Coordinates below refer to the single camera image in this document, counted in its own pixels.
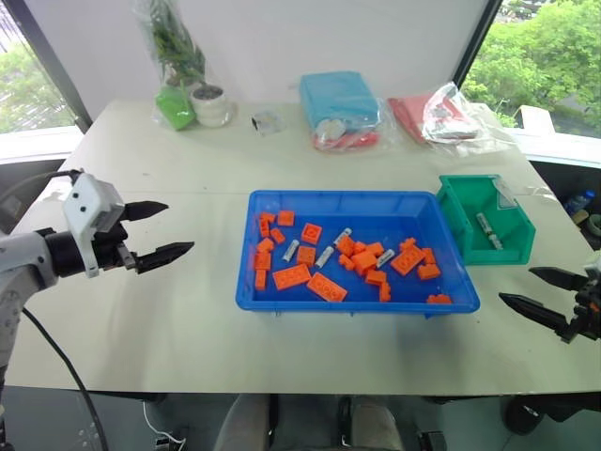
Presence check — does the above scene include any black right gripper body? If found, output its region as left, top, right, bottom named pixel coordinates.
left=560, top=275, right=601, bottom=347

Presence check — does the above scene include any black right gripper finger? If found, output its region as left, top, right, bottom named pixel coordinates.
left=528, top=266, right=589, bottom=293
left=498, top=291, right=572, bottom=339

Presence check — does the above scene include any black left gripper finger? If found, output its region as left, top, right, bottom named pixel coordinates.
left=122, top=200, right=170, bottom=223
left=135, top=241, right=196, bottom=275

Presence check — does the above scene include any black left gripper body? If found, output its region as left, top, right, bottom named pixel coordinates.
left=90, top=219, right=142, bottom=274

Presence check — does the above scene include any green plastic bin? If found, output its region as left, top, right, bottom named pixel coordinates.
left=437, top=173, right=538, bottom=268

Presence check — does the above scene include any white cardboard box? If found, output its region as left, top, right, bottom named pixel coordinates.
left=517, top=104, right=556, bottom=136

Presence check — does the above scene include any red plastic-wrapped item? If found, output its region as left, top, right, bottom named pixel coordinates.
left=313, top=130, right=382, bottom=152

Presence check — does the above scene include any blue water bottle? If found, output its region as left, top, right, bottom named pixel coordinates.
left=562, top=188, right=597, bottom=218

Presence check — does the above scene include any black caster wheel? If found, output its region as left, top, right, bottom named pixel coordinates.
left=503, top=396, right=547, bottom=437

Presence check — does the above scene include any bright green pot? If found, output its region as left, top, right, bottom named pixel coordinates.
left=155, top=83, right=197, bottom=132

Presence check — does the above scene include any white plant pot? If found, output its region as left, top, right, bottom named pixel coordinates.
left=189, top=84, right=227, bottom=128

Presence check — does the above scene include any small clear plastic bag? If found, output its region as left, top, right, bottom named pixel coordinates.
left=250, top=110, right=286, bottom=137

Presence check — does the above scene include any green plant in plastic bag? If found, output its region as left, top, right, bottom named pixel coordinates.
left=133, top=0, right=208, bottom=90

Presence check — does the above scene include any black window pillar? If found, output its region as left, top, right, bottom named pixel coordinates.
left=2, top=0, right=94, bottom=135
left=452, top=0, right=504, bottom=93

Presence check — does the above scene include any blue plastic tray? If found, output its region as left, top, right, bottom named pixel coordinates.
left=234, top=189, right=482, bottom=315

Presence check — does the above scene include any grey rounded shape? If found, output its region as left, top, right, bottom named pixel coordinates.
left=348, top=396, right=406, bottom=451
left=214, top=393, right=279, bottom=451

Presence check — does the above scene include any crumpled clear plastic bag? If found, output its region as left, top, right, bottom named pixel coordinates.
left=421, top=81, right=518, bottom=159

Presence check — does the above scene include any white round bagged item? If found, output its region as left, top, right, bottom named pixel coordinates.
left=315, top=118, right=347, bottom=141

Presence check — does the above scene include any light blue bagged cloth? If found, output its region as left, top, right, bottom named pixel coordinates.
left=299, top=70, right=381, bottom=133

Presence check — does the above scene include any red flat cloth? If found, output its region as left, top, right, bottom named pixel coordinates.
left=388, top=95, right=476, bottom=143

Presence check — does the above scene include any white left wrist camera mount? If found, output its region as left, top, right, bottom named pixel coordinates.
left=62, top=172, right=126, bottom=279

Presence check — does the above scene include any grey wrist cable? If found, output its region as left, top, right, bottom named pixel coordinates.
left=0, top=168, right=84, bottom=210

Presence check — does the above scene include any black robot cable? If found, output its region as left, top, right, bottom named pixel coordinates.
left=20, top=307, right=105, bottom=451

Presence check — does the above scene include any white floor cable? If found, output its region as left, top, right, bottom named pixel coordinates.
left=142, top=400, right=188, bottom=446

